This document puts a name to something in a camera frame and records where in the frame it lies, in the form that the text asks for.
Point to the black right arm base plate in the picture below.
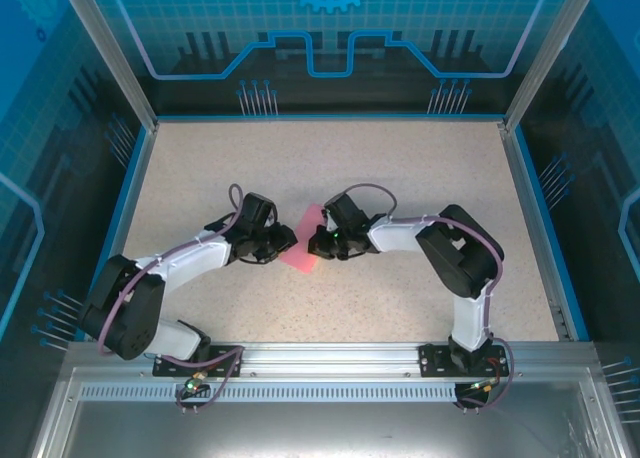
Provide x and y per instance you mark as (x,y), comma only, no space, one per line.
(432,360)

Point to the aluminium side rail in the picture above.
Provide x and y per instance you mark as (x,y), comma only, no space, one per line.
(533,228)

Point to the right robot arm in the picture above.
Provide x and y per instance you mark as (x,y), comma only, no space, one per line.
(400,238)

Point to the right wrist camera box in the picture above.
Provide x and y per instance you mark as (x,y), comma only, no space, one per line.
(328,220)

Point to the aluminium frame post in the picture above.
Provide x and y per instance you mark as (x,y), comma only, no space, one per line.
(112,53)
(545,53)

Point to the blue table edge strip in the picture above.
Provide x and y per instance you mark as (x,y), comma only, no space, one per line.
(325,117)
(548,228)
(119,228)

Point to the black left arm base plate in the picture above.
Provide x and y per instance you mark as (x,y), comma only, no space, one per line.
(165,365)

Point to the aluminium mounting rail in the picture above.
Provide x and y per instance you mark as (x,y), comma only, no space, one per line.
(325,358)

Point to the brass connector with green light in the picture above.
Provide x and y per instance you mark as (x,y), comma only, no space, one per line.
(197,380)
(484,385)

